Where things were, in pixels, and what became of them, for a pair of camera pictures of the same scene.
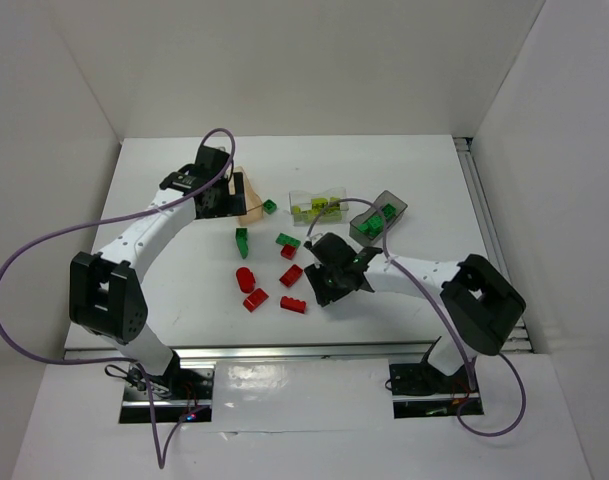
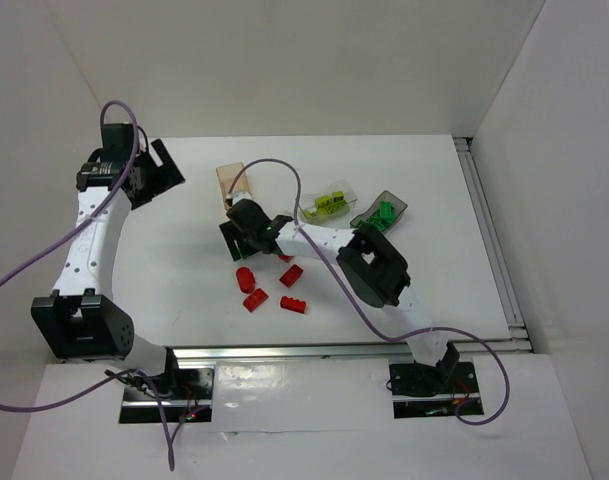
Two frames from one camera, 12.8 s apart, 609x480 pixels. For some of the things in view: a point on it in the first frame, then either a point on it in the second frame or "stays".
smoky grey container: (368, 227) stays
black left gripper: (237, 195) -> (160, 170)
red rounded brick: (246, 279) stays
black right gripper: (317, 282) -> (237, 242)
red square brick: (291, 276) stays
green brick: (374, 226) -> (387, 210)
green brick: (389, 211) -> (374, 221)
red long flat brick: (293, 304) stays
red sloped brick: (255, 300) stays
